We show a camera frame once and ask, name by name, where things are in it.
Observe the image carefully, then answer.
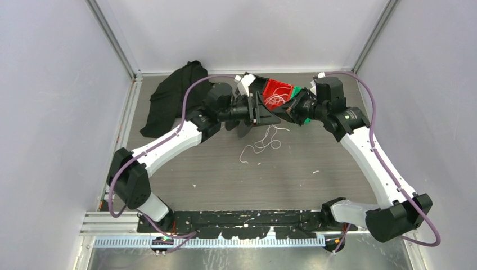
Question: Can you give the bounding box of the black cloth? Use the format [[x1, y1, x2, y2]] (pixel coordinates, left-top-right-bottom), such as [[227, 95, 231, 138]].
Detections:
[[139, 60, 208, 138]]

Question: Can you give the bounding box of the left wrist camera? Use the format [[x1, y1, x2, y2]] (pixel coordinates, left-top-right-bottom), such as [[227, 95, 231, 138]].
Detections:
[[202, 73, 256, 114]]

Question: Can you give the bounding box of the grey plastic cable spool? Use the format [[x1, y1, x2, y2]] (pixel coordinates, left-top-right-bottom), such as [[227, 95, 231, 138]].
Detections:
[[224, 120, 253, 138]]

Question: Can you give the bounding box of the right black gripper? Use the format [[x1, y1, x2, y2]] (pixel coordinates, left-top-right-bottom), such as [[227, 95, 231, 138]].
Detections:
[[272, 87, 327, 127]]

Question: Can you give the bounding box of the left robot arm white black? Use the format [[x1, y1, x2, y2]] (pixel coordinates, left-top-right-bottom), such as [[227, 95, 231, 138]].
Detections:
[[107, 92, 280, 233]]

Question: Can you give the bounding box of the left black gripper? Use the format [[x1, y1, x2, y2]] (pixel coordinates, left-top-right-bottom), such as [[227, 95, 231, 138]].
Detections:
[[219, 92, 281, 128]]

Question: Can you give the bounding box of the black plastic bin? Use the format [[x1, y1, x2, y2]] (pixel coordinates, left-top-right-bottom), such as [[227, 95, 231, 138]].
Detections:
[[238, 73, 270, 95]]

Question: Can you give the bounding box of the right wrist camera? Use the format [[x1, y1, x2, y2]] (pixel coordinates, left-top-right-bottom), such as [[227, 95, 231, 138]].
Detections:
[[313, 75, 347, 113]]

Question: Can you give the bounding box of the red plastic bin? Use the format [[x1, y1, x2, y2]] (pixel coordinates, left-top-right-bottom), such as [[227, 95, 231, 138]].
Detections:
[[263, 79, 295, 111]]

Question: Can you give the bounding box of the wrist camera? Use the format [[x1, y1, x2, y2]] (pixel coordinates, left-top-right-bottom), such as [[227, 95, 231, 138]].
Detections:
[[202, 73, 256, 114], [313, 75, 347, 113]]

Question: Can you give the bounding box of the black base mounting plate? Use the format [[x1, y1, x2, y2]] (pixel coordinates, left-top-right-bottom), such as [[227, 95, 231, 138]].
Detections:
[[137, 209, 346, 240]]

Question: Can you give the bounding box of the green plastic bin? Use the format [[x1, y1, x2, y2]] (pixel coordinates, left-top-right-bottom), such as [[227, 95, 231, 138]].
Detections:
[[290, 85, 311, 124]]

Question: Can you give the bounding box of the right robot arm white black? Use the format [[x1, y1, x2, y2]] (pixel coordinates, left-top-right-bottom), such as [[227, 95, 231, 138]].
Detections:
[[273, 89, 433, 242]]

